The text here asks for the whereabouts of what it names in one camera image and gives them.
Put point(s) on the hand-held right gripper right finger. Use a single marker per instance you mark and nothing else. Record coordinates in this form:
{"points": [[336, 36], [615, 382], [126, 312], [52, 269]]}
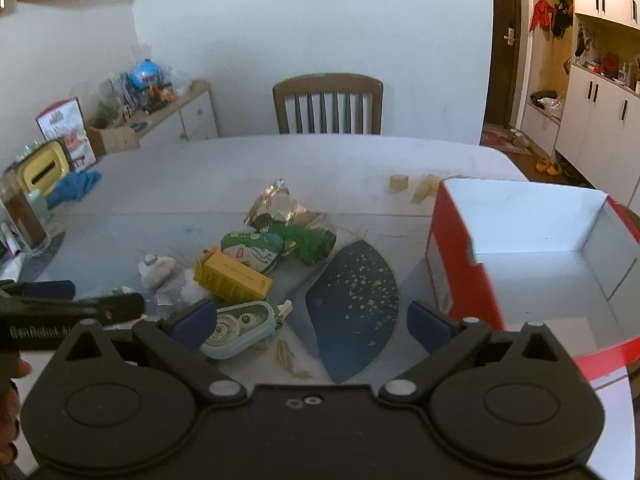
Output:
{"points": [[428, 322]]}

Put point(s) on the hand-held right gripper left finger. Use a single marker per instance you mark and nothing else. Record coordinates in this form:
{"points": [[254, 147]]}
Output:
{"points": [[192, 321]]}

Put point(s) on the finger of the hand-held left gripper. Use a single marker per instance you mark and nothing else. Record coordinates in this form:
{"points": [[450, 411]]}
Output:
{"points": [[117, 307], [35, 290]]}

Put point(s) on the pale green gear toy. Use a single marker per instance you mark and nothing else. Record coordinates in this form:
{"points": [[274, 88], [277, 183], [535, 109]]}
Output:
{"points": [[237, 330]]}

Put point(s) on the white tissue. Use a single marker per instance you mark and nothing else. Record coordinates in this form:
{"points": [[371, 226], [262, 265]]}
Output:
{"points": [[156, 270]]}

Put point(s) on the yellow carton box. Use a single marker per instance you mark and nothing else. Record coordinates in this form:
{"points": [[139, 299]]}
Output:
{"points": [[232, 277]]}

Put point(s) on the red and white cardboard box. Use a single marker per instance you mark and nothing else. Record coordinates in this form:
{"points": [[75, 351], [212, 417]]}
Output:
{"points": [[540, 270]]}

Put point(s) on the person's left hand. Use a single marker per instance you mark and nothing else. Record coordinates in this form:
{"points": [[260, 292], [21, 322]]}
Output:
{"points": [[10, 400]]}

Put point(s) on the clear plastic wrapper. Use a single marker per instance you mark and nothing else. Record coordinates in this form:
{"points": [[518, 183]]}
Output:
{"points": [[190, 287]]}

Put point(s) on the dark blue speckled fan sheet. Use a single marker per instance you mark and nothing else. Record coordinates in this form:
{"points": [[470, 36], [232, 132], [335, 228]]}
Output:
{"points": [[355, 305]]}

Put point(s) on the glass jar with brown contents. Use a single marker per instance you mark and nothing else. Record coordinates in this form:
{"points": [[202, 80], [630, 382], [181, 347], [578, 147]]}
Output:
{"points": [[22, 215]]}

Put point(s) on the green and white cartoon packet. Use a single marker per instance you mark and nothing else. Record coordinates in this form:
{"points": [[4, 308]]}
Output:
{"points": [[252, 250]]}

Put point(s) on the yellow peel strip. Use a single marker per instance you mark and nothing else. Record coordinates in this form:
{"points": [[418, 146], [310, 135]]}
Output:
{"points": [[287, 357]]}

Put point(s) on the blue cloth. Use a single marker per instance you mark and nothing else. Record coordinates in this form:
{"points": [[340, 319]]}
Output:
{"points": [[75, 185]]}

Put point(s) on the yellow tissue holder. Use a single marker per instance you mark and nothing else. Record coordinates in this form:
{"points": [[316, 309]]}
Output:
{"points": [[42, 167]]}

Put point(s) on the pale yellow wedge piece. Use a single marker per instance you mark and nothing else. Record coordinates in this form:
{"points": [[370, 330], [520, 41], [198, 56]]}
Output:
{"points": [[425, 187]]}

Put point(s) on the green snack packet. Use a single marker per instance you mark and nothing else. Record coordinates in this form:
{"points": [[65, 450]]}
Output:
{"points": [[310, 242]]}

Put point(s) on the silver foil wrapper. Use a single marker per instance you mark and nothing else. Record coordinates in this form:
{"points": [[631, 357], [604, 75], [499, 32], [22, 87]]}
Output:
{"points": [[277, 207]]}

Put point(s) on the small wooden block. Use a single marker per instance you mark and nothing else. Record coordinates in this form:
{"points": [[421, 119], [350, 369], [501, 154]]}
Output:
{"points": [[399, 183]]}

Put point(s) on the red and white printed box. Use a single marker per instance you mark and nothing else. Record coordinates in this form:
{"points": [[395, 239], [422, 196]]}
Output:
{"points": [[67, 130]]}

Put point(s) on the patterned door rug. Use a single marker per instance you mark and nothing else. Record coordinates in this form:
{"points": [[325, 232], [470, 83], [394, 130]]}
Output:
{"points": [[500, 140]]}

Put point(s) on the orange slippers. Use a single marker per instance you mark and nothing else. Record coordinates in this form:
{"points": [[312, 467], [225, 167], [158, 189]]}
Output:
{"points": [[548, 166]]}

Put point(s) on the white slippers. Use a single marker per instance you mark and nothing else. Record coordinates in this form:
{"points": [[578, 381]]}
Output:
{"points": [[519, 139]]}

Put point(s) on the white wooden sideboard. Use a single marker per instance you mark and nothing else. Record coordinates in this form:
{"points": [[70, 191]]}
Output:
{"points": [[192, 115]]}

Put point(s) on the small colourful toy figures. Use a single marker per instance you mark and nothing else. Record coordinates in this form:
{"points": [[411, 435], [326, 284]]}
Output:
{"points": [[161, 94]]}

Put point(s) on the blue round toy figure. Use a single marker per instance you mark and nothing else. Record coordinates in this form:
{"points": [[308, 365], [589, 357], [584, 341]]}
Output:
{"points": [[145, 75]]}

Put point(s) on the white plastic bag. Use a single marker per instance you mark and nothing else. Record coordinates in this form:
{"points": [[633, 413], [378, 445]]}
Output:
{"points": [[552, 104]]}

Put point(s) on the black shoes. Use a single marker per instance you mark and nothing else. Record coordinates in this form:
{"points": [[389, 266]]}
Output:
{"points": [[544, 95]]}

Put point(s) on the wooden slat-back chair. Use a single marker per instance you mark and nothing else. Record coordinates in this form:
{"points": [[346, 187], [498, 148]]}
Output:
{"points": [[327, 85]]}

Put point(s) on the dark brown door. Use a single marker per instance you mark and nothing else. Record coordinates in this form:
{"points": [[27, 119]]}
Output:
{"points": [[505, 75]]}

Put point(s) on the white hallway cabinet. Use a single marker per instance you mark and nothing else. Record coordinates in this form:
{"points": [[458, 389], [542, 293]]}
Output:
{"points": [[600, 125]]}

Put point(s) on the red hanging cloth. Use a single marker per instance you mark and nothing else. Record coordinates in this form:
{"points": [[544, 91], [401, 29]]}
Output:
{"points": [[541, 15]]}

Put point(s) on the black hanging bag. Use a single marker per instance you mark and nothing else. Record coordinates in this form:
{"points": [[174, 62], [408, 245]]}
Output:
{"points": [[562, 17]]}

